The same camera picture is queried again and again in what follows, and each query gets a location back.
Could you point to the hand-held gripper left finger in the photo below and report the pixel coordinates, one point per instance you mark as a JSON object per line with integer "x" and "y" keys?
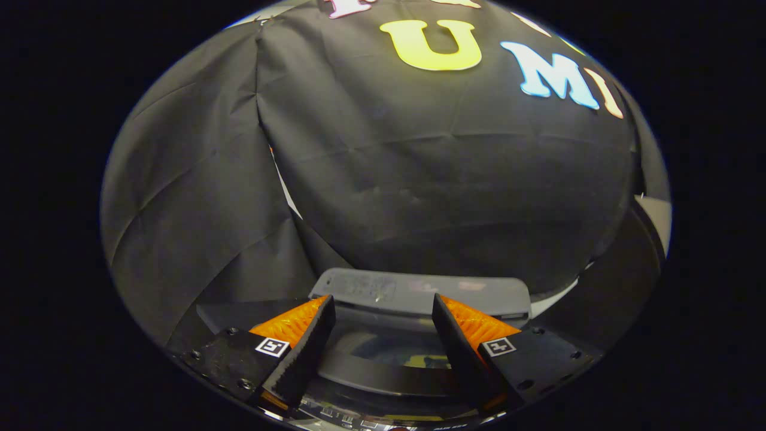
{"x": 305, "y": 359}

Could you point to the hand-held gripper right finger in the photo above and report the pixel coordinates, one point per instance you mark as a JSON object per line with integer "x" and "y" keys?
{"x": 461, "y": 356}

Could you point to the grey washing machine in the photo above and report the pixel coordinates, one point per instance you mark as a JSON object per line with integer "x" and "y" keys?
{"x": 359, "y": 418}

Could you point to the black backdrop cloth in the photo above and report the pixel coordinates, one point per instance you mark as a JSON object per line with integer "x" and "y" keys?
{"x": 389, "y": 179}

